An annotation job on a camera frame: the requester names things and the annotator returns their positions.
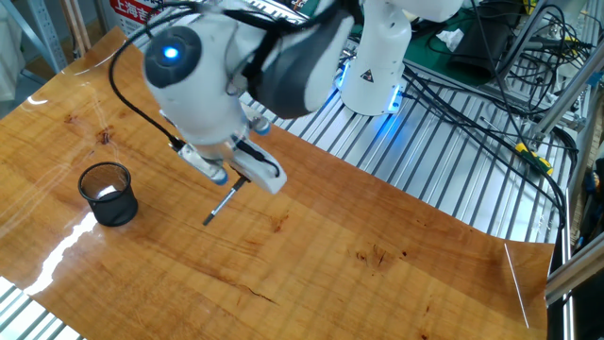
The aluminium profile bar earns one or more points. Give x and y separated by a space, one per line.
571 94
575 271

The silver wrist-mounted camera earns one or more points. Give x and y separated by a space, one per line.
203 164

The yellow green screwdriver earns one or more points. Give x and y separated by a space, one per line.
535 160

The black pouch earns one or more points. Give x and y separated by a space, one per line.
481 47

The white crumpled tissue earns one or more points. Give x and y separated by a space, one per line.
450 39

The red and white sign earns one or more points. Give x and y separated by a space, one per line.
127 14

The grey perforated metal shelf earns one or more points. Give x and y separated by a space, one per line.
47 33

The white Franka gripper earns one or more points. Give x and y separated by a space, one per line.
266 177

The wooden stick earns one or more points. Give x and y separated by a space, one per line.
73 28
84 28

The black mesh pen holder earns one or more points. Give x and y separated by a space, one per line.
111 203

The wood-grain table mat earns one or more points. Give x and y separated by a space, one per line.
283 245

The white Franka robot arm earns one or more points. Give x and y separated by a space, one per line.
198 94

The black and grey pen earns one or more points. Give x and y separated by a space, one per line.
222 203

